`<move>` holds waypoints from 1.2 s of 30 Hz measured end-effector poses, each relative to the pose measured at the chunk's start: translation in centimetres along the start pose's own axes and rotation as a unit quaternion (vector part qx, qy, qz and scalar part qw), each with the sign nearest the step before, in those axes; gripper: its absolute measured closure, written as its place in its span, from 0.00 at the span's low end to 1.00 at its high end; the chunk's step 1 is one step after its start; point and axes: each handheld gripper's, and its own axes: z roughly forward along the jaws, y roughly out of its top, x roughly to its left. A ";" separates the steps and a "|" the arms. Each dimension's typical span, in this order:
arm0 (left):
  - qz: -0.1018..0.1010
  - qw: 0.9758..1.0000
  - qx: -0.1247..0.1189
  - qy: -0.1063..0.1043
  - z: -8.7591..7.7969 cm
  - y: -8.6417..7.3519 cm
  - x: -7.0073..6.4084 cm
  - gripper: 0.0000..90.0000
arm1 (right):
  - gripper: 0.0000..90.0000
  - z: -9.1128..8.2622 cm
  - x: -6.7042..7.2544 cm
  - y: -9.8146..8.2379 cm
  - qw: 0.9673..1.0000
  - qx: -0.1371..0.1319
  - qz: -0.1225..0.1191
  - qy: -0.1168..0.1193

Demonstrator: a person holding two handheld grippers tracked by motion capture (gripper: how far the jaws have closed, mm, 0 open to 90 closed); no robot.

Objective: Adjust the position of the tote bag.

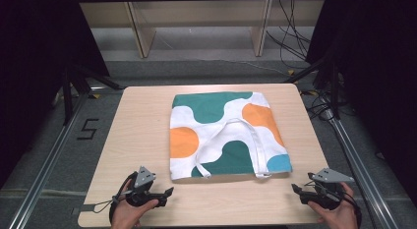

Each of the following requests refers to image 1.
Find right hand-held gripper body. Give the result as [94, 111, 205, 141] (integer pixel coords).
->
[304, 167, 356, 210]

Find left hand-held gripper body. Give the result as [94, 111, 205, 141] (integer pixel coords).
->
[125, 165, 165, 209]

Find white green orange patterned tote bag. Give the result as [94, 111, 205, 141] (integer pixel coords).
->
[168, 90, 293, 182]

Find person's left hand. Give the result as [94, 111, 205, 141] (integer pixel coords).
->
[110, 179, 160, 229]

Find person's right hand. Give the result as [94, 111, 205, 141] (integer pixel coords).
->
[307, 182, 359, 229]

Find black tape floor mark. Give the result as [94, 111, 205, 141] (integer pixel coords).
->
[76, 118, 99, 141]

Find black metal stand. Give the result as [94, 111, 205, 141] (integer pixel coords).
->
[284, 46, 342, 121]
[61, 62, 125, 126]

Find black curtain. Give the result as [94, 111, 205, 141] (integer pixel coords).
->
[305, 0, 417, 188]
[0, 0, 110, 188]

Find aluminium floor rail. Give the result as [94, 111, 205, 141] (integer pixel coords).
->
[7, 90, 90, 229]
[322, 107, 400, 229]

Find left hand-held gripper cable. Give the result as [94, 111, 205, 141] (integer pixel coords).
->
[92, 171, 138, 224]

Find hand-held gripper cable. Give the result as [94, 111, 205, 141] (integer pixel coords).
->
[92, 171, 138, 224]
[341, 189, 364, 229]

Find right hand-held gripper cable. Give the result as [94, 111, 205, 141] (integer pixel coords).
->
[341, 189, 364, 229]

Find black floor cables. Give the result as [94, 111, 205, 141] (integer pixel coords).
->
[299, 86, 357, 121]

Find black hanging cables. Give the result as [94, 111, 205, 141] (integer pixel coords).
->
[265, 0, 313, 70]

